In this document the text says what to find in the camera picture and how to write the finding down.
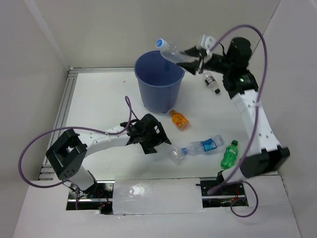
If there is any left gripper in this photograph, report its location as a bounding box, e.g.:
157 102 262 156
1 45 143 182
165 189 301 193
140 122 170 154

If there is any clear plastic bottle white cap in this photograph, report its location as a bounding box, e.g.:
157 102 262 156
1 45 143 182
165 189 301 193
155 38 198 64

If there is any crushed clear plastic bottle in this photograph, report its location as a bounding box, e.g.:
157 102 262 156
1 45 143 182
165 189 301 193
163 144 184 165

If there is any small bottle black cap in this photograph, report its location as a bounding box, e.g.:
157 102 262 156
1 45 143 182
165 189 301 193
203 71 221 95

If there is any blue label water bottle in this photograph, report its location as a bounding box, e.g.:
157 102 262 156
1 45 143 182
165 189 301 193
181 135 224 156

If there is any green soda bottle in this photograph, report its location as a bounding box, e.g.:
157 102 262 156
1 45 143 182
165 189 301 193
220 140 239 170

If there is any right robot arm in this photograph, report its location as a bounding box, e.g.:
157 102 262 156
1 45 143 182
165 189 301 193
179 35 290 194

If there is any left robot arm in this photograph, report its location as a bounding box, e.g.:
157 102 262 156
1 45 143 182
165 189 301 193
46 110 184 198

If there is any blue plastic bin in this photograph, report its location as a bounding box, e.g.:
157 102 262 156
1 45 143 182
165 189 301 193
134 51 185 114

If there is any orange juice bottle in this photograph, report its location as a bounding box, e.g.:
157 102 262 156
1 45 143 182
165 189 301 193
169 110 189 131

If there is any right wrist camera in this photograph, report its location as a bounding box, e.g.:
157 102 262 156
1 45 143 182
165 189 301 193
196 34 216 56

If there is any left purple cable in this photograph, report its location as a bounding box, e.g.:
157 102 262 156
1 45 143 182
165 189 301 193
18 95 139 210

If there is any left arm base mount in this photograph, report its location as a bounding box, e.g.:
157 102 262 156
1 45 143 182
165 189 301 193
65 180 114 215

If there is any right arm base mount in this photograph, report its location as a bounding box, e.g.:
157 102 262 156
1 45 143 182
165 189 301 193
195 177 248 208

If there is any aluminium frame rail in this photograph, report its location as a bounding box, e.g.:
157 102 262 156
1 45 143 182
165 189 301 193
54 67 142 180

